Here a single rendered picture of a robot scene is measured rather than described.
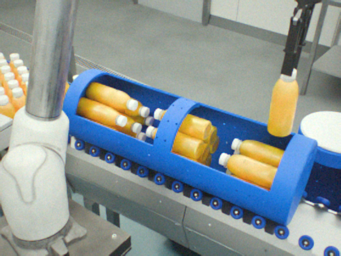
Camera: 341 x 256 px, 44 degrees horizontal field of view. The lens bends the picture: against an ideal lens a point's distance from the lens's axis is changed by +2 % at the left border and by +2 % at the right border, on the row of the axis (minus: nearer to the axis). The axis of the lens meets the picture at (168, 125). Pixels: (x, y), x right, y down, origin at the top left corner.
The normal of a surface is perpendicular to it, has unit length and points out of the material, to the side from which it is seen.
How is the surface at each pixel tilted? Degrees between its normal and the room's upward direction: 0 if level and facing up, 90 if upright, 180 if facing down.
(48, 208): 84
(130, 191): 71
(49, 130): 57
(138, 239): 0
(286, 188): 62
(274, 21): 90
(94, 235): 5
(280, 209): 91
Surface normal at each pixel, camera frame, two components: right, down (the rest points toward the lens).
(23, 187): 0.12, 0.20
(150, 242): 0.02, -0.82
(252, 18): -0.62, 0.44
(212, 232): -0.48, 0.18
